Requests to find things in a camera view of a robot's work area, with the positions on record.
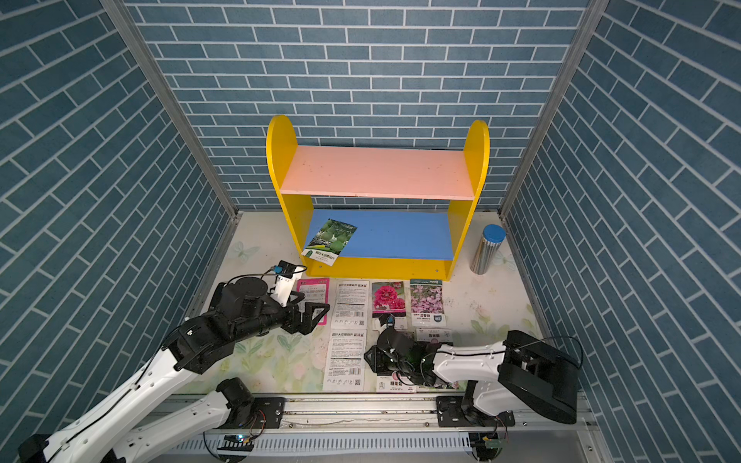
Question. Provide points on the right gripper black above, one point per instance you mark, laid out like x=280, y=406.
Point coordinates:
x=375, y=354

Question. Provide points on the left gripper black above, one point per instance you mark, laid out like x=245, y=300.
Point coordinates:
x=306, y=324

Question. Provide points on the pink bordered seed packet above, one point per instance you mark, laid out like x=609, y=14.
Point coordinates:
x=315, y=291

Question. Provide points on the mixed flower seed packet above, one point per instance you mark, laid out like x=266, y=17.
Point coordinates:
x=390, y=385

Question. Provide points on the red zinnia seed packet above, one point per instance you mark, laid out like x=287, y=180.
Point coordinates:
x=434, y=335

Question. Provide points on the white text seed packet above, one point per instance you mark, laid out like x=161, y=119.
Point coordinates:
x=350, y=311

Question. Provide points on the white text packet shelf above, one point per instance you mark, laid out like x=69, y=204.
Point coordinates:
x=345, y=365

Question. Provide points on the magenta hollyhock seed packet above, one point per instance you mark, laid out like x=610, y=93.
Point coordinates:
x=388, y=298

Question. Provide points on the purple flower seed packet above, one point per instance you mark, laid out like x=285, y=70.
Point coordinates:
x=427, y=304

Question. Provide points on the green gourd seed packet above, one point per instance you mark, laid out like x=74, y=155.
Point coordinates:
x=328, y=243

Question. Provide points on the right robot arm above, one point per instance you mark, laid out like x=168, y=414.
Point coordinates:
x=519, y=372

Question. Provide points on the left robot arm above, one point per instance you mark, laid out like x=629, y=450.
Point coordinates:
x=239, y=310

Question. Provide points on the yellow shelf with pink board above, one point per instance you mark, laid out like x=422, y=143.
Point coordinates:
x=388, y=244

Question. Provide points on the floral table mat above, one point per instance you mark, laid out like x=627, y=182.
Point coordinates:
x=479, y=310

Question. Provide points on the steel bottle blue lid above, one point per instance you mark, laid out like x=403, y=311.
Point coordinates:
x=493, y=236

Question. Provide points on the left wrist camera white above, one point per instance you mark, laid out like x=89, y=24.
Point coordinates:
x=286, y=277

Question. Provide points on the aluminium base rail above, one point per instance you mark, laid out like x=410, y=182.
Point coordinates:
x=429, y=427

